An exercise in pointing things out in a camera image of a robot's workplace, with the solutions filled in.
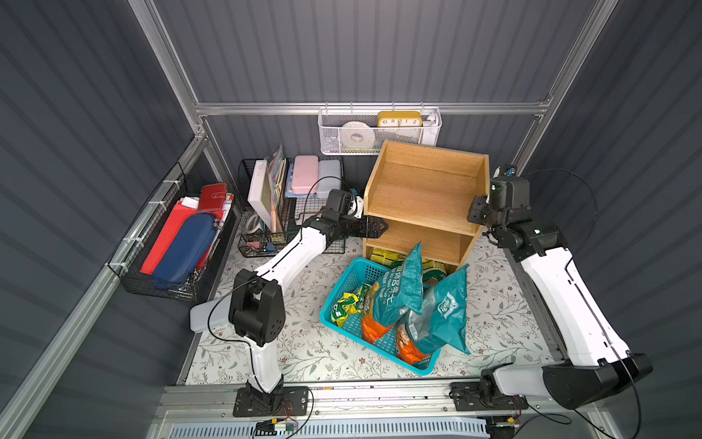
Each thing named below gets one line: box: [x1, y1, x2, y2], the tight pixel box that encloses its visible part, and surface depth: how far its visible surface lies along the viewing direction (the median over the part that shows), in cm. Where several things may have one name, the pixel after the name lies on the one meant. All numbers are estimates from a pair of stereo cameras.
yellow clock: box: [377, 110, 424, 128], surface depth 90 cm
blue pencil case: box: [151, 213, 217, 290], surface depth 70 cm
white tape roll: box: [340, 120, 376, 150], surface depth 87 cm
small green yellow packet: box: [330, 283, 373, 328], surface depth 82 cm
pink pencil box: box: [291, 155, 320, 195], surface depth 101 cm
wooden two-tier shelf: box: [362, 139, 491, 268], surface depth 84 cm
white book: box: [247, 159, 273, 232], surface depth 93 cm
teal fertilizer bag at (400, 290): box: [377, 241, 424, 328], surface depth 73 cm
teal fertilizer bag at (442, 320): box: [400, 263, 471, 355], surface depth 68 cm
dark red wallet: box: [198, 182, 228, 213], surface depth 81 cm
